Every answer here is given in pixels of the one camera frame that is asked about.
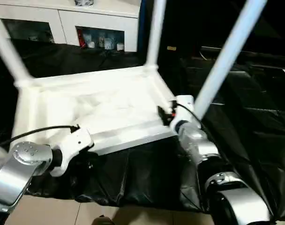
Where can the white plastic table top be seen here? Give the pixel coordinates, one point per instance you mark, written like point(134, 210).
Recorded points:
point(98, 105)

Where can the white plastic table leg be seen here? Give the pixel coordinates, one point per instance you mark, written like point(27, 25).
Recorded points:
point(9, 51)
point(227, 58)
point(155, 35)

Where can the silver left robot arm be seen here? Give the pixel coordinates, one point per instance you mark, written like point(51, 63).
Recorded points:
point(27, 152)

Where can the small tan label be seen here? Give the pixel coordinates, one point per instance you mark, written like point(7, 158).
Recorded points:
point(171, 48)

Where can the small white cup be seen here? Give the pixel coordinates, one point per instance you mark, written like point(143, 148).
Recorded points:
point(120, 47)

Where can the black glossy mat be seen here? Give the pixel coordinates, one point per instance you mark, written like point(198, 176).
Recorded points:
point(250, 105)

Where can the long black bar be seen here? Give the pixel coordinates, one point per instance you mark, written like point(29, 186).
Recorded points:
point(245, 52)

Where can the large dark screen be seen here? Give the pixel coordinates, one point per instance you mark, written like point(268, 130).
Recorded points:
point(215, 21)

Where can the white glass-door cabinet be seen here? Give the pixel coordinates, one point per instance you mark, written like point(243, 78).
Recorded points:
point(62, 21)

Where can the dark bag of parts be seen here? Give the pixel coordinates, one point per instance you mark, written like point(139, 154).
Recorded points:
point(84, 2)

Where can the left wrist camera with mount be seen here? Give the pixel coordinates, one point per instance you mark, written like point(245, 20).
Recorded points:
point(74, 140)

